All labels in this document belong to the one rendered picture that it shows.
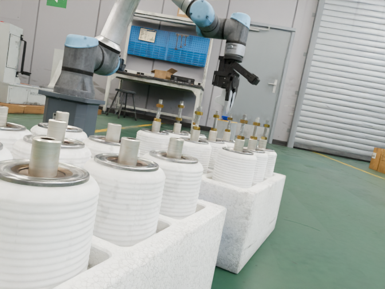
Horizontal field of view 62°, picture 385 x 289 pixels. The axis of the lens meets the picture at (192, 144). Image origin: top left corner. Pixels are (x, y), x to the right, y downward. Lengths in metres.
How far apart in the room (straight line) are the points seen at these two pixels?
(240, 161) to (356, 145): 5.79
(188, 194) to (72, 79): 0.89
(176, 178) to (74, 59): 0.90
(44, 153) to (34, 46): 6.94
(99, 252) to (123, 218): 0.04
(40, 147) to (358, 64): 6.34
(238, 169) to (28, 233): 0.53
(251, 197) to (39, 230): 0.50
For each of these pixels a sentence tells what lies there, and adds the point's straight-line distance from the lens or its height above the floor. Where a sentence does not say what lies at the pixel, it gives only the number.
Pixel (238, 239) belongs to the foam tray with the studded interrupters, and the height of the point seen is 0.08.
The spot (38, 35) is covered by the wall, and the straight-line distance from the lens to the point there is 7.20.
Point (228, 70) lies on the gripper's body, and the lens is 1.22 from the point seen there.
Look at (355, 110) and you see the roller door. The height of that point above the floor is 0.86.
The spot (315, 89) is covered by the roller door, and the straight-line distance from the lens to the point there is 6.24.
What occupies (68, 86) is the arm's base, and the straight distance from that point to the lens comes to 1.26.
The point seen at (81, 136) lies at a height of 0.25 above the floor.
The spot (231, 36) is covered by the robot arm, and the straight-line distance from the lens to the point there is 1.22.
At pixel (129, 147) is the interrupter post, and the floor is 0.27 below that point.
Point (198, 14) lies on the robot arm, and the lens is 1.11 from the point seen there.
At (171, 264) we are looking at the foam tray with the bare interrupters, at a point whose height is 0.15.
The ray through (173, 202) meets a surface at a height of 0.20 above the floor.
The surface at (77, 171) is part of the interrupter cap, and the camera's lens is 0.30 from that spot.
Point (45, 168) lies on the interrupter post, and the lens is 0.28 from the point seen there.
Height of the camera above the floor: 0.33
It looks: 6 degrees down
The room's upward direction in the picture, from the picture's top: 11 degrees clockwise
